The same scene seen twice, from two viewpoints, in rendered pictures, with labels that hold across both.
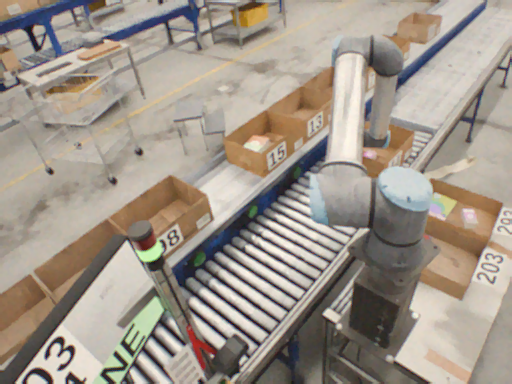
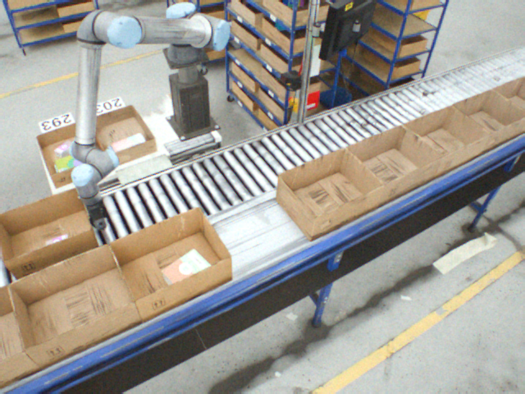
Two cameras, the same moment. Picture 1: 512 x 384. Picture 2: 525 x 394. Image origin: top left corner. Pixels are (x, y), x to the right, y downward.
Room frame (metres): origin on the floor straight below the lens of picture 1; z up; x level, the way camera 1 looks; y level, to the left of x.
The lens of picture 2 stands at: (2.67, 0.40, 2.38)
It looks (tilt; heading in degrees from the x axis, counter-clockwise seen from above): 48 degrees down; 190
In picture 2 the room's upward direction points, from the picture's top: 3 degrees clockwise
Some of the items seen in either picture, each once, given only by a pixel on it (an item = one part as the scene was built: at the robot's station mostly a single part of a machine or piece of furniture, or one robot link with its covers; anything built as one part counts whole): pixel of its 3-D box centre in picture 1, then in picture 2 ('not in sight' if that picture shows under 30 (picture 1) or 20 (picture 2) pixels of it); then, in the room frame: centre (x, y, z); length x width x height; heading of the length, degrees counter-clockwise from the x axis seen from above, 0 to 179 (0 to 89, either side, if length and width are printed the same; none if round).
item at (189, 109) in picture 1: (202, 124); not in sight; (3.50, 0.46, 0.21); 0.50 x 0.42 x 0.44; 90
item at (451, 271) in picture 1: (432, 253); (122, 135); (0.97, -0.75, 0.80); 0.38 x 0.28 x 0.10; 44
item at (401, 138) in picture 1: (376, 150); (47, 233); (1.74, -0.76, 0.83); 0.39 x 0.29 x 0.17; 131
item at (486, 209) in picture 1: (455, 212); (69, 153); (1.18, -0.98, 0.80); 0.38 x 0.28 x 0.10; 44
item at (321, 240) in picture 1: (301, 230); (193, 202); (1.31, -0.21, 0.72); 0.52 x 0.05 x 0.05; 43
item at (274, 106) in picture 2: not in sight; (286, 99); (-0.21, 0.06, 0.39); 0.40 x 0.30 x 0.10; 43
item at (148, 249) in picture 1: (145, 242); not in sight; (0.52, 0.24, 1.62); 0.05 x 0.05 x 0.06
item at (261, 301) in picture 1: (243, 289); (267, 171); (0.99, 0.13, 0.72); 0.52 x 0.05 x 0.05; 43
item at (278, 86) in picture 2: not in sight; (289, 79); (-0.21, 0.07, 0.59); 0.40 x 0.30 x 0.10; 41
